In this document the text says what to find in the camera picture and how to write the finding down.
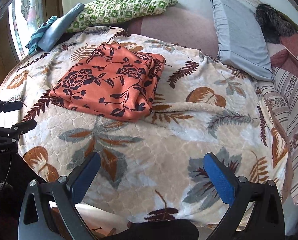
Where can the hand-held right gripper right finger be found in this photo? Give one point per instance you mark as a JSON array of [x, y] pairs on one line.
[[219, 177]]

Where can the orange floral garment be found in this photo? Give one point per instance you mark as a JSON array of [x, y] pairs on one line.
[[108, 85]]

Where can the teal checked cloth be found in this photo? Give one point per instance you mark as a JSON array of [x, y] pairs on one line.
[[35, 38]]

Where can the folded blue cloth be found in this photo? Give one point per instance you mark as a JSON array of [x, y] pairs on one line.
[[58, 27]]

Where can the green patterned pillow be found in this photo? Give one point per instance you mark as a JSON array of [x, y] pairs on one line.
[[123, 7]]

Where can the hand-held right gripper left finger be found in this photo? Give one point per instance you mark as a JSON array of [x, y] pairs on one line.
[[86, 177]]

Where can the light blue pillow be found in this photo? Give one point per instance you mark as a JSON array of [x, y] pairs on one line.
[[239, 37]]

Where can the pink striped blanket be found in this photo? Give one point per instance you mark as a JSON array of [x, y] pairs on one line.
[[289, 47]]

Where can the striped floral bedsheet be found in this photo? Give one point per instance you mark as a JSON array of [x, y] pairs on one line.
[[296, 100]]

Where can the dark furry cloth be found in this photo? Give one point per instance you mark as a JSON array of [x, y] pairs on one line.
[[271, 22]]

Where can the mauve bedsheet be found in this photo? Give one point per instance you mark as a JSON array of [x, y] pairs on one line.
[[184, 27]]

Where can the stained glass window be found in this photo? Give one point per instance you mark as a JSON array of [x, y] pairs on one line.
[[26, 2]]

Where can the leaf-print fleece blanket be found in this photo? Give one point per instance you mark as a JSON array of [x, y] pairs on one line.
[[164, 142]]

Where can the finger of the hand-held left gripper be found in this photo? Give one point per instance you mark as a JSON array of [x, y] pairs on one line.
[[12, 105], [26, 125]]

